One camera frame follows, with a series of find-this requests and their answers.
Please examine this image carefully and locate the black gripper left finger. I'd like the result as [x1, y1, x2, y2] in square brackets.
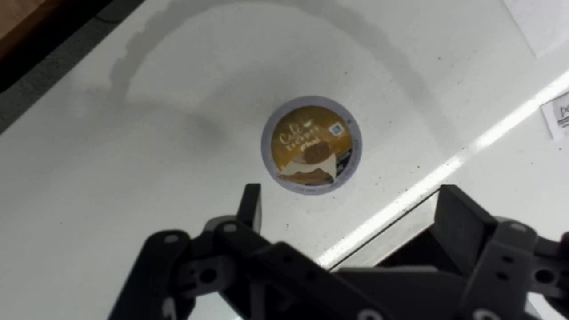
[108, 181, 389, 320]

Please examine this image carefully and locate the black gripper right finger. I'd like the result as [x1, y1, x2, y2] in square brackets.
[433, 183, 569, 320]

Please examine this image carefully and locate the small coffee pod cup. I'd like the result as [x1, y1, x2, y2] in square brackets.
[259, 94, 364, 197]

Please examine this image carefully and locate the small printed label sticker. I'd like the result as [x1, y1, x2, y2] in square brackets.
[538, 91, 569, 142]

